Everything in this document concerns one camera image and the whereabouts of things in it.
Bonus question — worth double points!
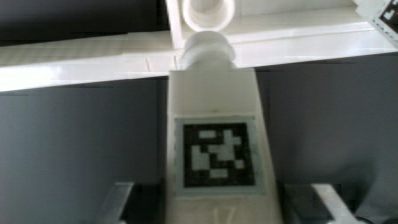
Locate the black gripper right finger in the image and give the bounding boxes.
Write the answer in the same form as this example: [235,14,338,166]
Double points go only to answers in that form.
[313,184,361,224]

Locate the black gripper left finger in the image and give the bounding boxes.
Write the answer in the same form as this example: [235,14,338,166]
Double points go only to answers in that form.
[93,182,136,224]

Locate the white square table top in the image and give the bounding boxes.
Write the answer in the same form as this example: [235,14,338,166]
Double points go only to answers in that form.
[166,0,398,48]

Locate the white table leg with tag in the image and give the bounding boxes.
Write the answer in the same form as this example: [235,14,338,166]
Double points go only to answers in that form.
[354,0,398,35]

